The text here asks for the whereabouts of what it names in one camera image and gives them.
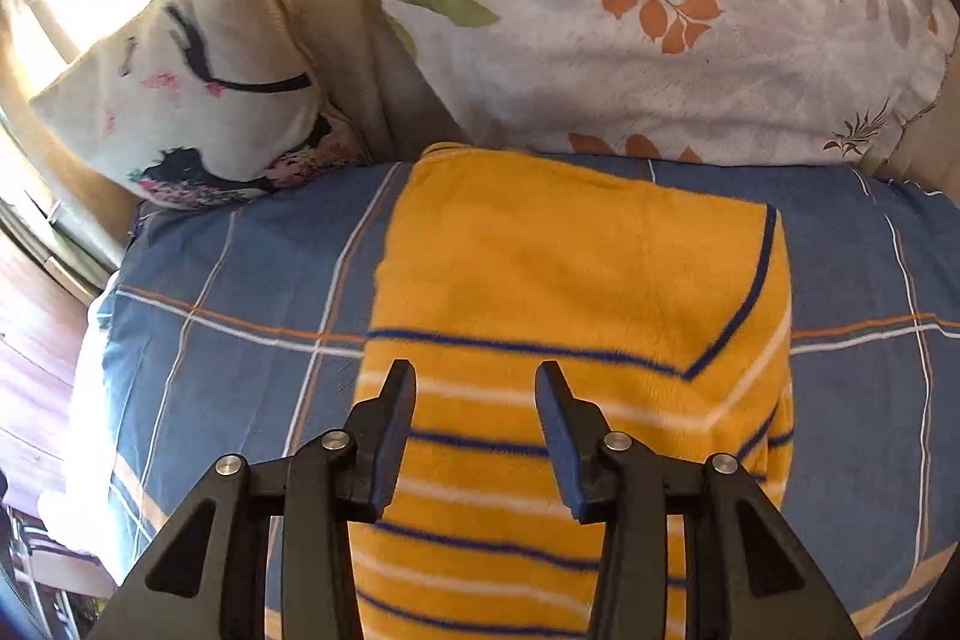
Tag beige curtain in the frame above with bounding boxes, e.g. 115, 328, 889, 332
195, 0, 466, 161

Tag yellow striped sweater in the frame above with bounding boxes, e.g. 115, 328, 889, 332
349, 141, 796, 640

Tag blue checked bed sheet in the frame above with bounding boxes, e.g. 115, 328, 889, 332
71, 152, 960, 640

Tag floral silhouette print cushion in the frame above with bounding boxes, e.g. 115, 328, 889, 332
30, 0, 372, 212

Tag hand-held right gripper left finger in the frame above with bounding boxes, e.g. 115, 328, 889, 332
86, 359, 417, 640

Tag white leaf print quilt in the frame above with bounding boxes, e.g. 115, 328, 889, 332
307, 0, 950, 169

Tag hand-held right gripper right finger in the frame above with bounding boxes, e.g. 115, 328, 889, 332
534, 361, 863, 640

